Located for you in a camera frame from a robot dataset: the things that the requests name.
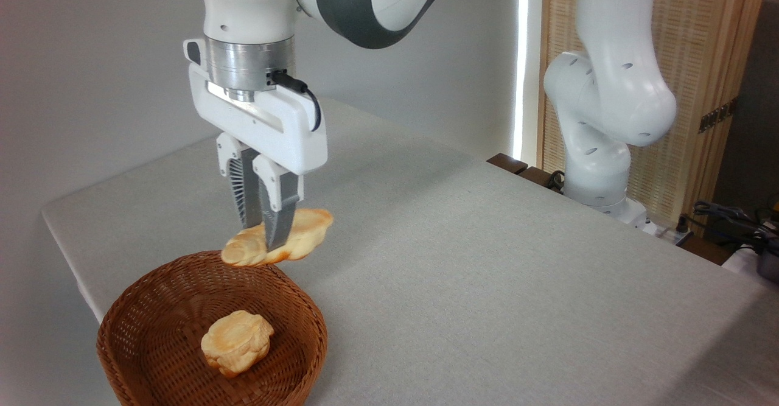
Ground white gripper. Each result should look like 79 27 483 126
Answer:
183 38 329 253

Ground long braided bread loaf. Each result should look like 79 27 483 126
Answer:
220 208 335 267

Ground round golden bread roll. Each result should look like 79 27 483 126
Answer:
200 309 276 379

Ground brown woven wicker basket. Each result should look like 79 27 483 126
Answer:
96 249 329 406

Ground grey tablecloth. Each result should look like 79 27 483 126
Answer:
41 98 779 406

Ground white power strip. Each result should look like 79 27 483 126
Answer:
644 220 696 247

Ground black screen hinge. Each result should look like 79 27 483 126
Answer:
697 97 739 135

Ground wooden slatted folding screen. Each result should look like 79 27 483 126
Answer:
536 0 771 236

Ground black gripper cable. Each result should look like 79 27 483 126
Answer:
267 69 322 133

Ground black cable bundle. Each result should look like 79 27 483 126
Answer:
692 200 779 256

